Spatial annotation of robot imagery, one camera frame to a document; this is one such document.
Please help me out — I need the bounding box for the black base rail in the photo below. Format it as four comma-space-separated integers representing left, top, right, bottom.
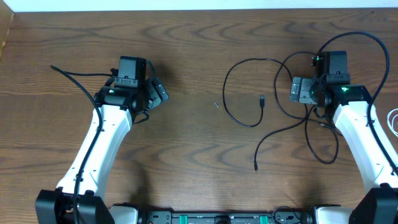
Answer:
137, 206, 315, 224

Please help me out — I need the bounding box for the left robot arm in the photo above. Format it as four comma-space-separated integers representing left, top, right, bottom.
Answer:
35, 56, 169, 223

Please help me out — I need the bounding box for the white cable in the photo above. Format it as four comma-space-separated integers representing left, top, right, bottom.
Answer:
387, 108, 398, 138

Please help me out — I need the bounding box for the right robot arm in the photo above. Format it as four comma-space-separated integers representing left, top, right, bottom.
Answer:
290, 51, 397, 223

